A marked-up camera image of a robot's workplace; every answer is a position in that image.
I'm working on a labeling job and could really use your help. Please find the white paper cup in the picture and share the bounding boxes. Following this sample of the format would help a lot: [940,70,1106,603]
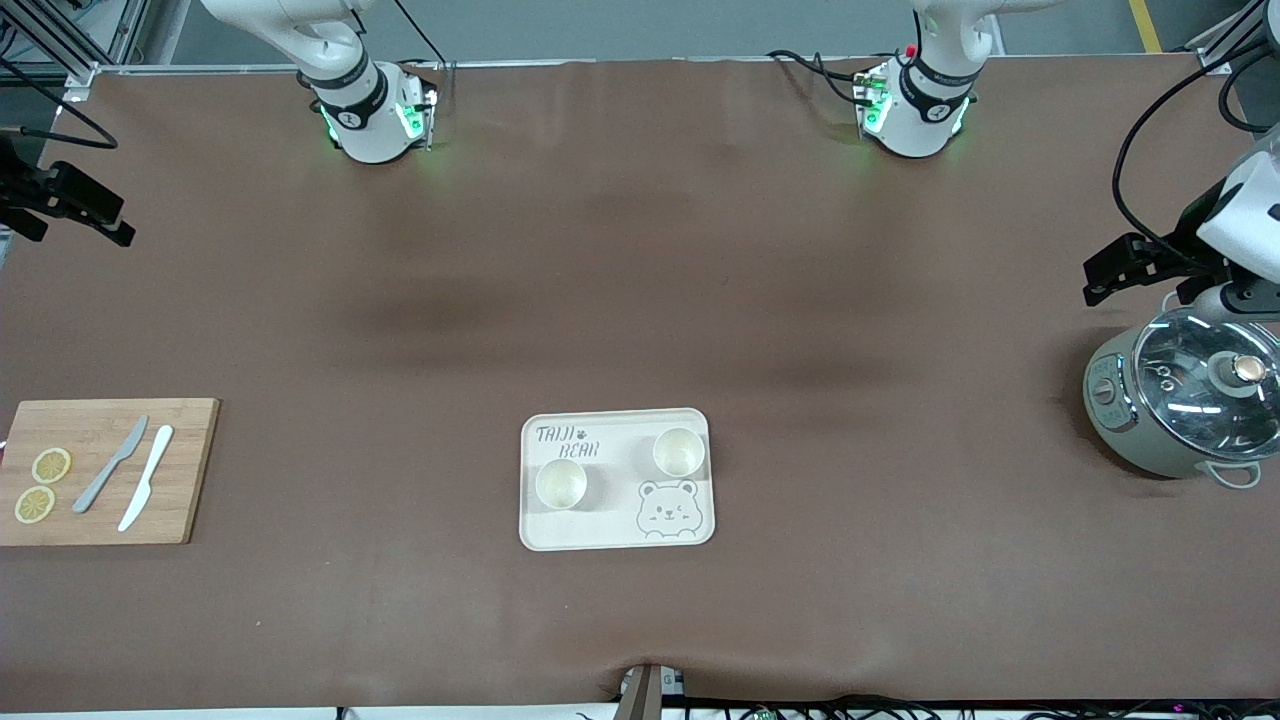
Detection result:
[534,458,589,512]
[652,427,707,479]

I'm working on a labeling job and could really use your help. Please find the grey plastic knife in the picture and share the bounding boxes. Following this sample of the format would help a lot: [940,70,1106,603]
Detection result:
[72,415,150,515]

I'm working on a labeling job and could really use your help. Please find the white plastic knife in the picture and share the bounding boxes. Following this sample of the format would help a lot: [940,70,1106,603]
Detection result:
[117,424,175,533]

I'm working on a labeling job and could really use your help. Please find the wooden cutting board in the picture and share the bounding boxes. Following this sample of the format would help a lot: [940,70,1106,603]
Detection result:
[0,398,221,547]

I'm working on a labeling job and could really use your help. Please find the brown table mat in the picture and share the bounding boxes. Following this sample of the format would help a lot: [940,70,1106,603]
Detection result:
[0,56,1280,715]

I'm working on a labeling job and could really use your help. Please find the white bear print tray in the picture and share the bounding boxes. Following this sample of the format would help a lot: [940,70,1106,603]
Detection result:
[518,407,717,553]

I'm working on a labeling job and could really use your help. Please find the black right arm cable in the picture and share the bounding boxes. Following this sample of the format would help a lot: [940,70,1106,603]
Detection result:
[0,58,120,151]

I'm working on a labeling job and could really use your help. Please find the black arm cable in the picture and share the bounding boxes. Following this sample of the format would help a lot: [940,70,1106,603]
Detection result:
[1112,0,1280,263]
[0,58,120,151]

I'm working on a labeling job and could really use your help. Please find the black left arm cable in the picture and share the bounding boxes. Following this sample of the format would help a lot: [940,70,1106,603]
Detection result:
[1112,0,1280,263]

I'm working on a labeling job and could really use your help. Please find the aluminium frame profile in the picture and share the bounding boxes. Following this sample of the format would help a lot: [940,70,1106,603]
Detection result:
[0,0,153,103]
[1188,0,1280,77]

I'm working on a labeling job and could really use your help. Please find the black base cable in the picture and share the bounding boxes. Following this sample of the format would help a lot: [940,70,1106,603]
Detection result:
[390,0,449,73]
[767,48,873,107]

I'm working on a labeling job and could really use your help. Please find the metal table edge bracket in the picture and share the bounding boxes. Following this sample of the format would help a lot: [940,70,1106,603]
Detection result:
[618,662,688,720]

